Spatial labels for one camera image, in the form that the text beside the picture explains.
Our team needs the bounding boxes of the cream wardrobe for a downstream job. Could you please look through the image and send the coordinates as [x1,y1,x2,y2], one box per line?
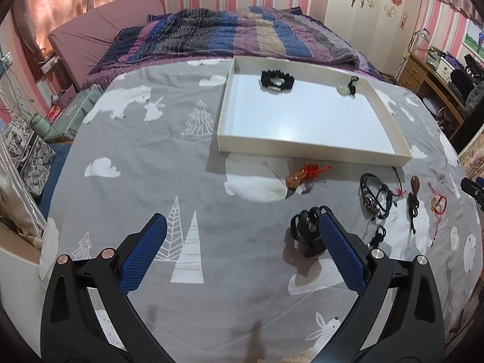
[324,0,422,80]

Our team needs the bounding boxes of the desk lamp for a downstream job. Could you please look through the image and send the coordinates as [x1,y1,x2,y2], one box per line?
[410,28,430,57]

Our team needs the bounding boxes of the white power strip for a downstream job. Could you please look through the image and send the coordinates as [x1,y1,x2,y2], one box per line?
[40,56,61,74]

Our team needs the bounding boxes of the black chair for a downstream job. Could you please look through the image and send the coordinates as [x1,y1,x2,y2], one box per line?
[450,70,484,152]

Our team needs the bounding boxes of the black scrunchie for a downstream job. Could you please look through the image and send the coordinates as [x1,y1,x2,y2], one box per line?
[260,70,295,93]

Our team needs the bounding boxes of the red string bracelet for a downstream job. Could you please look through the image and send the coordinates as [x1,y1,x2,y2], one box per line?
[428,182,449,240]

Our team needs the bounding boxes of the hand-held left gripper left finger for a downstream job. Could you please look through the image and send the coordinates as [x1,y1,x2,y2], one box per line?
[41,213,178,363]

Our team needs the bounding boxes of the white shallow tray box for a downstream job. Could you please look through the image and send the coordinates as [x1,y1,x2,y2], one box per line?
[217,55,413,168]

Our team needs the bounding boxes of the small black knotted cord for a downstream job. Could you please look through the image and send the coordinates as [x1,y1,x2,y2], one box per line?
[368,225,386,250]

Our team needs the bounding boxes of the black white floral box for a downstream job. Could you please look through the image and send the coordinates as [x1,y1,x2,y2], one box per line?
[4,115,57,197]

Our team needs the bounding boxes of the brown wooden pendant black cord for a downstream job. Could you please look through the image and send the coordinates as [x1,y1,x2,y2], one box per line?
[406,176,421,235]

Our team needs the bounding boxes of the framed wall picture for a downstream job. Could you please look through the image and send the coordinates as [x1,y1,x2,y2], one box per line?
[461,19,484,61]

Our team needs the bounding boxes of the black braided bracelet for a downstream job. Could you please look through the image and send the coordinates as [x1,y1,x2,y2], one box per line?
[359,166,407,220]

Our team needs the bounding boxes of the black hair claw clip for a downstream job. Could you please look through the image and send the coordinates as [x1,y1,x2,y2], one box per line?
[290,206,329,258]

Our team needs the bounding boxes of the pink curtain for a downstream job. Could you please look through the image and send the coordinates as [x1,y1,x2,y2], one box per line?
[15,0,125,57]

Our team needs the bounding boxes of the jade pendant black cord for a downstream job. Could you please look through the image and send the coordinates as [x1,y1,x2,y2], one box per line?
[336,76,359,98]

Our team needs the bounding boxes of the small floor fan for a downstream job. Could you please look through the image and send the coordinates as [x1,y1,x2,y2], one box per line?
[423,98,447,122]

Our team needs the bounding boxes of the purple mattress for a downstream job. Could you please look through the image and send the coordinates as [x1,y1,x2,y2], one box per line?
[47,0,165,91]

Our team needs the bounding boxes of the striped purple blue quilt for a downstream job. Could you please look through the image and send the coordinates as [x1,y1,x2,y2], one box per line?
[89,5,379,80]

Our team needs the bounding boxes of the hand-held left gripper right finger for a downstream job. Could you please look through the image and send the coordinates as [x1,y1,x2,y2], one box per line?
[316,206,446,363]

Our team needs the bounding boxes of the wooden desk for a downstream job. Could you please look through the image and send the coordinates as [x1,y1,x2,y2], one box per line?
[397,51,467,129]

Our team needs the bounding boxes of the green quilted storage bag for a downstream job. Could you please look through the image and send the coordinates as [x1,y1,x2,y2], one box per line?
[53,85,104,142]

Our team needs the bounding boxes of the orange gourd pendant red tassel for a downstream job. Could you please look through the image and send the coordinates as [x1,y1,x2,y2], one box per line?
[285,164,332,190]

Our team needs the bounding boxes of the grey printed blanket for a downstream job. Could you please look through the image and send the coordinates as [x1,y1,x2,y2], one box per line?
[38,57,484,363]

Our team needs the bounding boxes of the floral upholstered seat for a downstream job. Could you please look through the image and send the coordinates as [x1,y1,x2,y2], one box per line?
[459,136,484,167]

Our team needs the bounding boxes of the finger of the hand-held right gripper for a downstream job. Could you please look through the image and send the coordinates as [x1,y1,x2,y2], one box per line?
[460,176,484,208]

